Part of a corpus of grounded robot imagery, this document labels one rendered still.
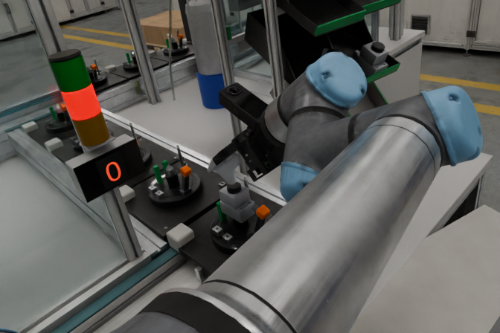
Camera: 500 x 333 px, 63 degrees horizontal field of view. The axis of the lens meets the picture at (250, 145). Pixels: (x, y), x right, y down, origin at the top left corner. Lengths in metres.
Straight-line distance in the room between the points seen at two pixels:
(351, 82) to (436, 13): 4.30
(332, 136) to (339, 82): 0.08
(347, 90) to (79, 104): 0.43
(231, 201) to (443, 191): 0.61
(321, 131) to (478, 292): 0.59
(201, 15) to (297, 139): 1.21
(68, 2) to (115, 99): 8.24
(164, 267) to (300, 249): 0.73
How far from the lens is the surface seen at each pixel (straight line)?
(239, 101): 0.67
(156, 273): 0.92
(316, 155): 0.46
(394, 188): 0.30
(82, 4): 10.28
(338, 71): 0.51
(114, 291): 0.91
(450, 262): 1.01
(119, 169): 0.77
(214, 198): 1.02
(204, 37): 1.66
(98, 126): 0.73
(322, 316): 0.21
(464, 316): 0.92
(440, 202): 1.16
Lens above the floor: 1.57
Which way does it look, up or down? 30 degrees down
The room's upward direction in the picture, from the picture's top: 9 degrees counter-clockwise
